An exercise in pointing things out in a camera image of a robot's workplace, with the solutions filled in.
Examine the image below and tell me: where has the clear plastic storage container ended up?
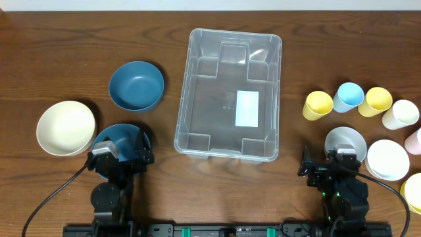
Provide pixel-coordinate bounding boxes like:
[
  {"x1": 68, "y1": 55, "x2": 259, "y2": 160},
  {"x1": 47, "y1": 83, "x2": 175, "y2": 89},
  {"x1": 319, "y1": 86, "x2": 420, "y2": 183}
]
[{"x1": 174, "y1": 28, "x2": 282, "y2": 163}]

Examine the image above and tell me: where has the yellow bowl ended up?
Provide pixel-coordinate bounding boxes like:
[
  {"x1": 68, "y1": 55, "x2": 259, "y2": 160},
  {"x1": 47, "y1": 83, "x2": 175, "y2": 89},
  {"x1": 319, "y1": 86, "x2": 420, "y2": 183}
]
[{"x1": 400, "y1": 173, "x2": 421, "y2": 214}]

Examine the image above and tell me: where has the left black cable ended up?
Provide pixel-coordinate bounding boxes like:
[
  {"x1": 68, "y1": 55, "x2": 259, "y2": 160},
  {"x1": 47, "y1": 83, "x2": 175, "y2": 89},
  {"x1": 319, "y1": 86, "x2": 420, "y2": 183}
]
[{"x1": 21, "y1": 163, "x2": 91, "y2": 237}]

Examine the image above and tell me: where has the cream bowl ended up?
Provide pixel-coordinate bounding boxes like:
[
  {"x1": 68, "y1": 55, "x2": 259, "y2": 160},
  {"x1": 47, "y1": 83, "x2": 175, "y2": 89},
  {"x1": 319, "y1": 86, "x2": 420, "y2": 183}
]
[{"x1": 36, "y1": 101, "x2": 97, "y2": 156}]

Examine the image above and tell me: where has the white label in container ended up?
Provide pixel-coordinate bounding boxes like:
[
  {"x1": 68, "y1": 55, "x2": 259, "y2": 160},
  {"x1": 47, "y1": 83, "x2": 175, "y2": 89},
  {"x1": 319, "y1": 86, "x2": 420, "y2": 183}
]
[{"x1": 235, "y1": 90, "x2": 259, "y2": 128}]

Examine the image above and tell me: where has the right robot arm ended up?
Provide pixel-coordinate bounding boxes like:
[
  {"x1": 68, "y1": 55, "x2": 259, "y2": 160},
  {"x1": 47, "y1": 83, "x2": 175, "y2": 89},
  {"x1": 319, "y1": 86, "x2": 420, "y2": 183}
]
[{"x1": 297, "y1": 145, "x2": 369, "y2": 236}]

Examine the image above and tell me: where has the cream cup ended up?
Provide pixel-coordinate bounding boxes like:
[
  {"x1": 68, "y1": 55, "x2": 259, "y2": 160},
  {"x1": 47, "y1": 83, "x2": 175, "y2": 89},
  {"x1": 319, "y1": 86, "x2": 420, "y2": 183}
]
[{"x1": 382, "y1": 99, "x2": 420, "y2": 130}]

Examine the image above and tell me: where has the grey bowl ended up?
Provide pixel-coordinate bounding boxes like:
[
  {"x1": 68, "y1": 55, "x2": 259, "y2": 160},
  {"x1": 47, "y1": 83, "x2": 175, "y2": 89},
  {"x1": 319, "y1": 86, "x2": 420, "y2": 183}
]
[{"x1": 324, "y1": 126, "x2": 367, "y2": 162}]

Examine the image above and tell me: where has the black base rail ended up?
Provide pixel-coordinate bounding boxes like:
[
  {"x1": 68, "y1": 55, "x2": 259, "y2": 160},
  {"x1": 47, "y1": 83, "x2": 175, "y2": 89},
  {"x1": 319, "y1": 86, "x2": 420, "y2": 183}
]
[{"x1": 62, "y1": 222, "x2": 394, "y2": 237}]

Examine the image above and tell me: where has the white bowl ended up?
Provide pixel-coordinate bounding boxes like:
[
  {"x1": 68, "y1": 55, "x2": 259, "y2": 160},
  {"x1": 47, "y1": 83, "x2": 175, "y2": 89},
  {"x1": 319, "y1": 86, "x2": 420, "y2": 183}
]
[{"x1": 364, "y1": 140, "x2": 410, "y2": 181}]

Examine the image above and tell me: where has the pink cup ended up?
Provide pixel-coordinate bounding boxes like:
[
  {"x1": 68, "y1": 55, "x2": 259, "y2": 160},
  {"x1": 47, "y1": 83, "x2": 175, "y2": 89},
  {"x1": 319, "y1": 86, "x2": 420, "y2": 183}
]
[{"x1": 404, "y1": 128, "x2": 421, "y2": 155}]

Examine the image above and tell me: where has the light blue cup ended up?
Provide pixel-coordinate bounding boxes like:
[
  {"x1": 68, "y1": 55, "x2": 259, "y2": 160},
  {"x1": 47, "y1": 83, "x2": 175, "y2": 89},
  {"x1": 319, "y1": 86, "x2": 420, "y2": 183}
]
[{"x1": 333, "y1": 82, "x2": 364, "y2": 113}]

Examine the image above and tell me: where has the yellow cup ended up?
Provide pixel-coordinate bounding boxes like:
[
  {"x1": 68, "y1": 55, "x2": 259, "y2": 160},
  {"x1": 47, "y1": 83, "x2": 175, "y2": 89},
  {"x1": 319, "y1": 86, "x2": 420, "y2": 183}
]
[
  {"x1": 303, "y1": 91, "x2": 334, "y2": 121},
  {"x1": 358, "y1": 87, "x2": 393, "y2": 117}
]

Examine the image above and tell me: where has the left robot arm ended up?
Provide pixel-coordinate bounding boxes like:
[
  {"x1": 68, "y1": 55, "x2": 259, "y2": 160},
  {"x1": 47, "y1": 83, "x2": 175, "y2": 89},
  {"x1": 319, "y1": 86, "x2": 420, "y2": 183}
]
[{"x1": 86, "y1": 130, "x2": 155, "y2": 237}]

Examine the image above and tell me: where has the dark blue bowl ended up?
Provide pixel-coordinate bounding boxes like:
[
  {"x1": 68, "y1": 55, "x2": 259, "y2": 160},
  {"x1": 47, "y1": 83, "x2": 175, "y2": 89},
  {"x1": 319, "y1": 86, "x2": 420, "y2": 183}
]
[
  {"x1": 109, "y1": 61, "x2": 164, "y2": 113},
  {"x1": 92, "y1": 124, "x2": 139, "y2": 162}
]

